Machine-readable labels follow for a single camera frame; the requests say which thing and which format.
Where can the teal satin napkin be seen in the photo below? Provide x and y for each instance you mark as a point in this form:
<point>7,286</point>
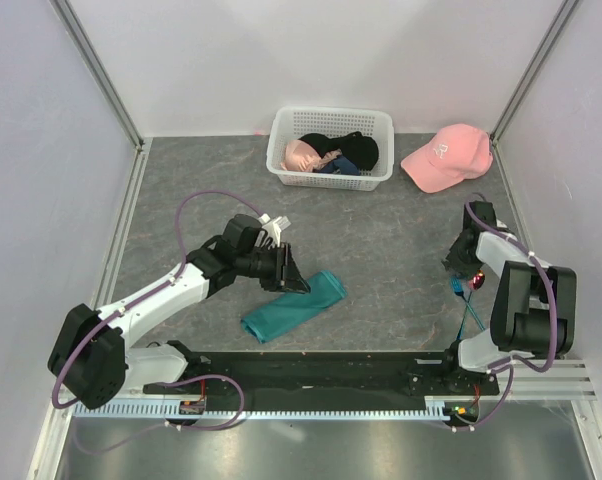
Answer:
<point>290,310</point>

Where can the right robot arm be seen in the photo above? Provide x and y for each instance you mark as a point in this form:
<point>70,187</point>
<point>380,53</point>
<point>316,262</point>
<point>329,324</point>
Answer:
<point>533,316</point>

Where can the pink baseball cap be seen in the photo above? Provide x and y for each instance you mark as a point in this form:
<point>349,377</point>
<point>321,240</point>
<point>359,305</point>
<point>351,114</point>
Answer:
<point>456,153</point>

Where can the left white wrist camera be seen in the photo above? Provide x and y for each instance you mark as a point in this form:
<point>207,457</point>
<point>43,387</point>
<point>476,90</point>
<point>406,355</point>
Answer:
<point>271,230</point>

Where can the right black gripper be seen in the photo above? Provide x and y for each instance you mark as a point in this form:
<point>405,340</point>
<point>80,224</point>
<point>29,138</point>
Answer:
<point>464,270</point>

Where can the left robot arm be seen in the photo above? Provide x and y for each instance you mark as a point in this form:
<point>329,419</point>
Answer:
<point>94,355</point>

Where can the white plastic basket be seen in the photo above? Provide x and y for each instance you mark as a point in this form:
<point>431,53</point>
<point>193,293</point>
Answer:
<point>293,122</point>

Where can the light blue cable duct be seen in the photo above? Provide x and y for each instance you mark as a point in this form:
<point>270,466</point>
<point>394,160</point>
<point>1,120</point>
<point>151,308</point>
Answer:
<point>173,409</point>

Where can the iridescent pink spoon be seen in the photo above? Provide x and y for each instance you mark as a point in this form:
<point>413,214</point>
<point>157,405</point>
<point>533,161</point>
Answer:
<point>477,281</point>

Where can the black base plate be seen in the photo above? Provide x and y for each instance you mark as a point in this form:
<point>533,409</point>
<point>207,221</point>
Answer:
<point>414,373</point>

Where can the black garment in basket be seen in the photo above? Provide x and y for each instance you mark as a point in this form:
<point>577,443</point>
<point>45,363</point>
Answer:
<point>361,150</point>

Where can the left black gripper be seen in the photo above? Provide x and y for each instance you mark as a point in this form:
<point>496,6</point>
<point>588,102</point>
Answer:
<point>285,274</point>

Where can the navy blue garment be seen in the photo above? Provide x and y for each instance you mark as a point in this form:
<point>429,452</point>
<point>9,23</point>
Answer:
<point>340,166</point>

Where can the peach satin garment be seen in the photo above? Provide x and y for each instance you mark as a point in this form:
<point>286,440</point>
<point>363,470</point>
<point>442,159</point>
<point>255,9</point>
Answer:
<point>301,157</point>

